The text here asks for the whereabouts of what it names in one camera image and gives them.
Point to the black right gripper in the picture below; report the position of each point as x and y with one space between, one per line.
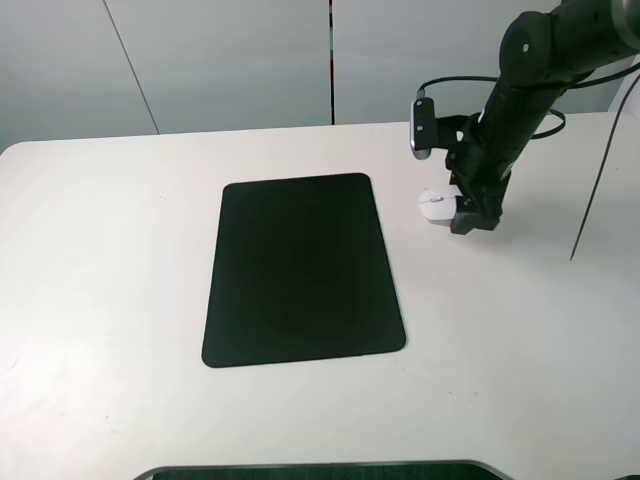
480 155

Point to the white wireless computer mouse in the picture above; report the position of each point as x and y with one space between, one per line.
439 205

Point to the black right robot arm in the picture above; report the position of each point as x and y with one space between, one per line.
541 56

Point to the black rectangular mouse pad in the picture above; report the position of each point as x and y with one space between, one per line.
300 273

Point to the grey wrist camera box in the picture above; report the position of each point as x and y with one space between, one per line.
423 128

